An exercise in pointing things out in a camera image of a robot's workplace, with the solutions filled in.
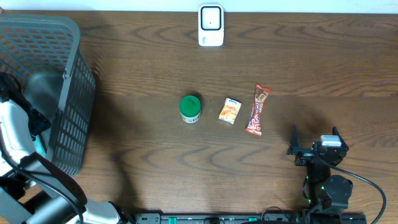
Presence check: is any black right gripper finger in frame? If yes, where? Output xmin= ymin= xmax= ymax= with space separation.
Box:
xmin=287 ymin=126 xmax=300 ymax=155
xmin=332 ymin=126 xmax=349 ymax=149

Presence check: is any red Top chocolate bar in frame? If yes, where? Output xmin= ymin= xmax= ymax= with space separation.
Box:
xmin=245 ymin=83 xmax=270 ymax=136

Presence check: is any orange tissue pack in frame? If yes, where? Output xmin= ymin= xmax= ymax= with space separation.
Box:
xmin=219 ymin=98 xmax=242 ymax=124

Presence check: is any green lid jar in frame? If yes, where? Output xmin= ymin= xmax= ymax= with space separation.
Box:
xmin=179 ymin=95 xmax=201 ymax=124

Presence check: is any teal wet wipes pack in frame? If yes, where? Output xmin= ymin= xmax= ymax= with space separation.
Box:
xmin=33 ymin=136 xmax=46 ymax=157

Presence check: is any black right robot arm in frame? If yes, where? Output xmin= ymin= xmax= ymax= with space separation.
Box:
xmin=287 ymin=128 xmax=353 ymax=223

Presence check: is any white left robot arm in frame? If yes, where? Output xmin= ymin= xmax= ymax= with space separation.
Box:
xmin=1 ymin=73 xmax=136 ymax=223

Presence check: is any white barcode scanner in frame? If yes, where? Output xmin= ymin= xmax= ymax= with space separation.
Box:
xmin=198 ymin=4 xmax=224 ymax=47

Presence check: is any grey plastic basket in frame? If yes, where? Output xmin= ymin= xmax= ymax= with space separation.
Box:
xmin=1 ymin=14 xmax=96 ymax=176

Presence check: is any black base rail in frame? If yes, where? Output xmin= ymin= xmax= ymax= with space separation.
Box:
xmin=133 ymin=211 xmax=366 ymax=224

